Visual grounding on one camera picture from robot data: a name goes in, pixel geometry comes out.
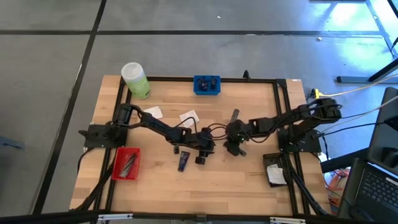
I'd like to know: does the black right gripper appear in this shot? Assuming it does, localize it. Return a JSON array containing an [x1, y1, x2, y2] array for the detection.
[[224, 119, 252, 157]]

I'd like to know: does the dark blue squeeze tube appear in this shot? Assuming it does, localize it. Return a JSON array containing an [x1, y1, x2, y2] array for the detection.
[[177, 151, 191, 172]]

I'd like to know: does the white square packet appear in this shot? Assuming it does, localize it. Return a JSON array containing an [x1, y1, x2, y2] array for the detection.
[[179, 109, 200, 128], [266, 164, 287, 185], [147, 106, 163, 120]]

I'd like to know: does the black plastic basket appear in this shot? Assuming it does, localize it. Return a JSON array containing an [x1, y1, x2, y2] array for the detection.
[[262, 152, 292, 188]]

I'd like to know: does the blue plastic basket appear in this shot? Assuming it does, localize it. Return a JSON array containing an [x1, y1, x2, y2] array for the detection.
[[193, 75, 221, 96]]

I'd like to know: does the red plastic basket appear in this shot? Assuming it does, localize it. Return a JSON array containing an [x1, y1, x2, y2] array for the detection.
[[111, 147, 141, 181]]

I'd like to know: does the green disinfecting wipes canister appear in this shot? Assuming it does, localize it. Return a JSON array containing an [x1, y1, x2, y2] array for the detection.
[[120, 62, 152, 100]]

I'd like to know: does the black support bar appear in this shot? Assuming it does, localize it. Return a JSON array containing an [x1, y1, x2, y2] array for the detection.
[[320, 147, 371, 174]]

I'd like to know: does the black desk leg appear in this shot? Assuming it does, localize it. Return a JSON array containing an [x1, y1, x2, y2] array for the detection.
[[336, 58, 398, 84]]

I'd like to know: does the black open laptop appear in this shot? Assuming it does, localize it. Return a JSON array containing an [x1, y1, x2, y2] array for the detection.
[[337, 157, 398, 224]]

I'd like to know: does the large black monitor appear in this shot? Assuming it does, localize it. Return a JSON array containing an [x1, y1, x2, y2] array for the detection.
[[368, 86, 398, 175]]

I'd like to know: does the black overhead beam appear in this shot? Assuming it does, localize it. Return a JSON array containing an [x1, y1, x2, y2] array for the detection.
[[0, 208, 398, 224]]

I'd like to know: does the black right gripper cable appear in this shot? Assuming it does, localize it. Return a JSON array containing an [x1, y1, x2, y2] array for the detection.
[[206, 123, 231, 141]]

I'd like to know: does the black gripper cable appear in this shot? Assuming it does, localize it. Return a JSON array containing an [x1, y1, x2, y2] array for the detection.
[[206, 123, 231, 141], [173, 116, 200, 136]]

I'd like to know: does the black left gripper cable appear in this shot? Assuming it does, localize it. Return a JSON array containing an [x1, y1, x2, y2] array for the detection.
[[173, 116, 200, 136]]

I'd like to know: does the black aluminium table frame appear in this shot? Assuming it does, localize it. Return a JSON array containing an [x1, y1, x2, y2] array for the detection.
[[92, 75, 313, 218]]

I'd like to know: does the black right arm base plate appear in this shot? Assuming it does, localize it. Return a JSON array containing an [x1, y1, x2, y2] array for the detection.
[[277, 128, 322, 154]]

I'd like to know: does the yellow extension cord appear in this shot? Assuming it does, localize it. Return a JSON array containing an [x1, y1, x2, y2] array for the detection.
[[312, 73, 398, 100]]

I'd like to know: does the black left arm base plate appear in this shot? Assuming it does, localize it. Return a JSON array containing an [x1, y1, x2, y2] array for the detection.
[[78, 124, 129, 149]]

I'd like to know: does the black power cable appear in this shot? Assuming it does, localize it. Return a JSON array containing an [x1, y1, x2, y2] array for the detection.
[[310, 121, 386, 139]]

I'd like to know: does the grey cable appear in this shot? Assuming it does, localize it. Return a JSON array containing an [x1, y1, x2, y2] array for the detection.
[[337, 95, 398, 125]]

